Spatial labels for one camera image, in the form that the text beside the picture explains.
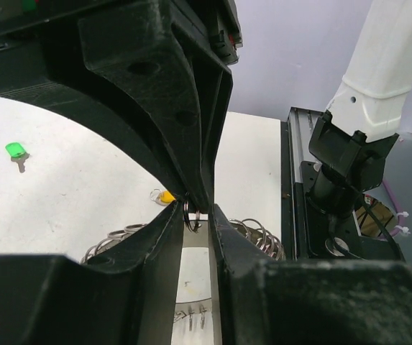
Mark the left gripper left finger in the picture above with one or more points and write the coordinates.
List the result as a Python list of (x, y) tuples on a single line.
[(46, 299)]

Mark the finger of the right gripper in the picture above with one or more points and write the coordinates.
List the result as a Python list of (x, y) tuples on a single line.
[(42, 75), (178, 80)]

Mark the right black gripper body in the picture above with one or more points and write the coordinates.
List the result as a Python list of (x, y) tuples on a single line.
[(214, 22)]

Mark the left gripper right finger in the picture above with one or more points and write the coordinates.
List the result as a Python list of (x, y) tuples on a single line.
[(314, 301)]

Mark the silver spiked keyring disc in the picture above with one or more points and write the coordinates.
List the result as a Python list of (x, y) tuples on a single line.
[(191, 244)]

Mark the yellow tag key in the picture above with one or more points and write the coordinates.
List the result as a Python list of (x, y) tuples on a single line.
[(162, 197)]

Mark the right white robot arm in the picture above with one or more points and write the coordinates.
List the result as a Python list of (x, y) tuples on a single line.
[(359, 126)]

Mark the green capped key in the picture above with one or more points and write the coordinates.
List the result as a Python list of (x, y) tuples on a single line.
[(18, 155)]

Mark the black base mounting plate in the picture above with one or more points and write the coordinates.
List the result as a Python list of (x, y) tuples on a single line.
[(343, 240)]

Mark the aluminium frame rail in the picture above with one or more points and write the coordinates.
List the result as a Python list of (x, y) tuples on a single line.
[(296, 175)]

